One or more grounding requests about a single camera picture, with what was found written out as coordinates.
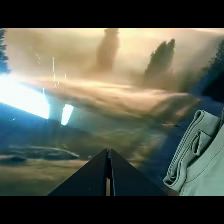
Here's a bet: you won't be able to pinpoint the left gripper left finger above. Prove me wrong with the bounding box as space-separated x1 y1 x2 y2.
48 148 108 197

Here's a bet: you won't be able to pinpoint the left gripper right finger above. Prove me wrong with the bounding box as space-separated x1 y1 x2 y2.
108 148 167 197

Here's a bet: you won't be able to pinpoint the pale grey-green trousers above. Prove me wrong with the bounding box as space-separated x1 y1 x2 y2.
162 107 224 197

